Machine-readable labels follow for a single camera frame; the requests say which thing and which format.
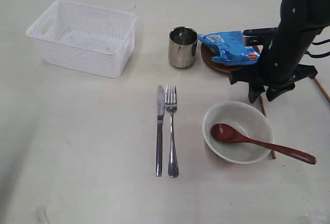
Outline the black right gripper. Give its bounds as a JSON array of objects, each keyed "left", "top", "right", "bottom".
[{"left": 229, "top": 26, "right": 318, "bottom": 103}]

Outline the silver fork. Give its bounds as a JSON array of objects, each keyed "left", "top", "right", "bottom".
[{"left": 165, "top": 84, "right": 179, "bottom": 178}]

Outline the blue packet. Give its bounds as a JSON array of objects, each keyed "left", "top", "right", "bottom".
[{"left": 198, "top": 31, "right": 260, "bottom": 66}]

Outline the silver table knife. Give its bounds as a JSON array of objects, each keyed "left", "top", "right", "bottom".
[{"left": 156, "top": 85, "right": 165, "bottom": 177}]

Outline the brown round wooden plate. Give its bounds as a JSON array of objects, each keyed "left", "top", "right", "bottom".
[{"left": 201, "top": 43, "right": 246, "bottom": 74}]

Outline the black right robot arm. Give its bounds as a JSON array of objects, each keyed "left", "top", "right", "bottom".
[{"left": 229, "top": 0, "right": 329, "bottom": 103}]

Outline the reddish brown wooden spoon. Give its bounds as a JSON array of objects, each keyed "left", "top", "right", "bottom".
[{"left": 210, "top": 123, "right": 317, "bottom": 165}]

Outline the grey speckled ceramic dish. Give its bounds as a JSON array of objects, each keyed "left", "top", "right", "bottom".
[{"left": 202, "top": 101, "right": 274, "bottom": 165}]

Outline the white perforated plastic basket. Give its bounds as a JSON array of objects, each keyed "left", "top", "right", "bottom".
[{"left": 26, "top": 0, "right": 137, "bottom": 78}]

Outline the shiny steel cup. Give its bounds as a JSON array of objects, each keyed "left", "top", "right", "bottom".
[{"left": 168, "top": 26, "right": 198, "bottom": 69}]

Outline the brown wooden chopstick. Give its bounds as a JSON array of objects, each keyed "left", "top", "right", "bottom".
[
  {"left": 313, "top": 77, "right": 330, "bottom": 102},
  {"left": 258, "top": 95, "right": 276, "bottom": 159}
]

